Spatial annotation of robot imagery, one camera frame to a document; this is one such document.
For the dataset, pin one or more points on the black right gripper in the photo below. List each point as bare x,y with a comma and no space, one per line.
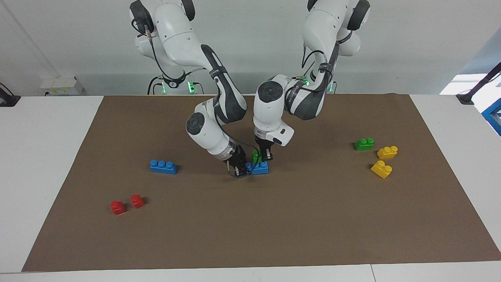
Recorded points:
238,157

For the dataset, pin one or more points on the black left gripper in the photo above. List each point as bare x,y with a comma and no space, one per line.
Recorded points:
264,145

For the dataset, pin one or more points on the green two-stud brick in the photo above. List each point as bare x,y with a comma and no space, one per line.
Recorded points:
256,156
364,145

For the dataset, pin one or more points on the blue three-stud brick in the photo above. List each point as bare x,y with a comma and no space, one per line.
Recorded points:
163,168
260,169

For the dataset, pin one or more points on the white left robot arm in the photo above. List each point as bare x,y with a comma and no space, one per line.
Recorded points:
325,23

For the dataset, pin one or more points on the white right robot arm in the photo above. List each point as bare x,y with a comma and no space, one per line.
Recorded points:
176,35

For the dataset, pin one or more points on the brown table mat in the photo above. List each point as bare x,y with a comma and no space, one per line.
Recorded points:
254,219

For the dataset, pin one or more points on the red one-stud brick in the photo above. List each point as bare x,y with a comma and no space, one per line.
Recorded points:
118,208
137,202

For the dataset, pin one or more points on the yellow two-stud brick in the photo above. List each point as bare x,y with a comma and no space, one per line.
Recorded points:
381,169
387,152

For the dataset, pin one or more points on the white power strip box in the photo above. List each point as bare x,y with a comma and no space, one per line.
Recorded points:
58,84

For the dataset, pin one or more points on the black angled stand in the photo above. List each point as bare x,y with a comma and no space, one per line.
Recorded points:
465,98

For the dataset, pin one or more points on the black table clamp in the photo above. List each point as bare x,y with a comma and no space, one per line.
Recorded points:
8,100

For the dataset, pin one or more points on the blue metal frame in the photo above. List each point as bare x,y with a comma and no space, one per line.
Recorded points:
494,113

